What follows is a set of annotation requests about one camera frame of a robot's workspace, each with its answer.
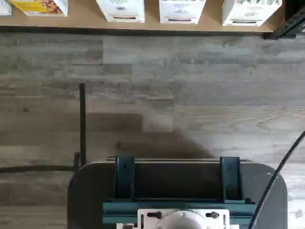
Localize teal base frame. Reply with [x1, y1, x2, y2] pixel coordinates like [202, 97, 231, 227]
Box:
[102, 197, 256, 229]

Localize black floor cable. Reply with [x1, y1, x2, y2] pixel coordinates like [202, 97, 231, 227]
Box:
[0, 152, 82, 174]

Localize wooden shelf board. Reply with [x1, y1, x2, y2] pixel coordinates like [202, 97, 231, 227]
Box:
[0, 0, 275, 33]

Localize black cart platform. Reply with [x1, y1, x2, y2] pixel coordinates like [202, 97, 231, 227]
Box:
[67, 158, 288, 229]

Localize white box pink strip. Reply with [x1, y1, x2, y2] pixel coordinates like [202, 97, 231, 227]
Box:
[159, 0, 207, 25]

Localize black upright rod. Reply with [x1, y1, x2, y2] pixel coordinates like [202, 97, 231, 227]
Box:
[79, 82, 87, 166]

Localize white box green strip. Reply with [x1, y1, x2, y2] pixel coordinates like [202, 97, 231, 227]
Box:
[221, 0, 283, 27]

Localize white mounting plate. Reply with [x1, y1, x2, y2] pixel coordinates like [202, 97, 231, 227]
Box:
[137, 208, 231, 229]

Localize teal clamp bracket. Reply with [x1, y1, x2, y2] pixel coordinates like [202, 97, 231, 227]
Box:
[219, 156, 242, 204]
[115, 155, 136, 200]

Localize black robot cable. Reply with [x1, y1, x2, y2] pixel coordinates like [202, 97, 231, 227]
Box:
[247, 130, 305, 229]

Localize yellow purely elizabeth box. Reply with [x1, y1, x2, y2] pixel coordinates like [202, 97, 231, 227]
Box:
[8, 0, 69, 17]

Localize white box orange strip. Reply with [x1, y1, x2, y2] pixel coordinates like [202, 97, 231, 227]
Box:
[95, 0, 145, 24]

